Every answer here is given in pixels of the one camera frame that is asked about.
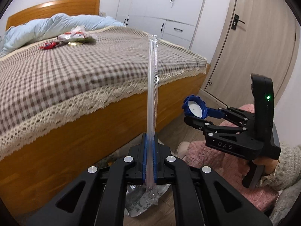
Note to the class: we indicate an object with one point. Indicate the clear drinking straw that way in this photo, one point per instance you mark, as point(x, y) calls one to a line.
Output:
point(152, 102)

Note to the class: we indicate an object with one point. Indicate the lined trash bin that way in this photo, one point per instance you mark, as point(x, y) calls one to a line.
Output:
point(137, 197)

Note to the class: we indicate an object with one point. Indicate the person right hand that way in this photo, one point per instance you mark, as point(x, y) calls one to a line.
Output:
point(268, 163)

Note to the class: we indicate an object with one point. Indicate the white slipper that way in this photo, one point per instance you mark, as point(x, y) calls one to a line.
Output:
point(182, 150)

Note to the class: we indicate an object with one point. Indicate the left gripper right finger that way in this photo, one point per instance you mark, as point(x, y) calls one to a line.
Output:
point(201, 196)

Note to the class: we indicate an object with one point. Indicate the pink fluffy rug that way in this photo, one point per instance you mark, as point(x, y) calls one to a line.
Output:
point(199, 155)

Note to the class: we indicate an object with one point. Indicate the light blue duvet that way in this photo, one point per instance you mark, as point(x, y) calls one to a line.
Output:
point(46, 28)

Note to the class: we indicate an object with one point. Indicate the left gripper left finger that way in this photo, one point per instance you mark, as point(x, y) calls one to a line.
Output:
point(97, 196)

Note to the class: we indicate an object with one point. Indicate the white built-in wardrobe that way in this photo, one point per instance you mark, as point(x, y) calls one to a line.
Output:
point(175, 22)

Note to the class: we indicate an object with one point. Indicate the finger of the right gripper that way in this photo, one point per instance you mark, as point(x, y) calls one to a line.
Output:
point(236, 116)
point(208, 127)

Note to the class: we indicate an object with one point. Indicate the beige room door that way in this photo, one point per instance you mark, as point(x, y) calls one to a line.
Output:
point(264, 42)

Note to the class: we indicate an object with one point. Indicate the red white snack wrapper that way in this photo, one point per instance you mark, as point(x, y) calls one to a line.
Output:
point(77, 34)

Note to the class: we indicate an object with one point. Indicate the red blue snack wrapper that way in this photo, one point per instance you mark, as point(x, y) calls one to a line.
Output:
point(50, 45)

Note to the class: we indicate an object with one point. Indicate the brown checkered bedspread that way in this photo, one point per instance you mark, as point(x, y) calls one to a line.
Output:
point(42, 90)

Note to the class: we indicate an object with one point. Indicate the blue jar lid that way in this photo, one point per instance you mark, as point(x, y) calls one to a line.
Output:
point(194, 106)

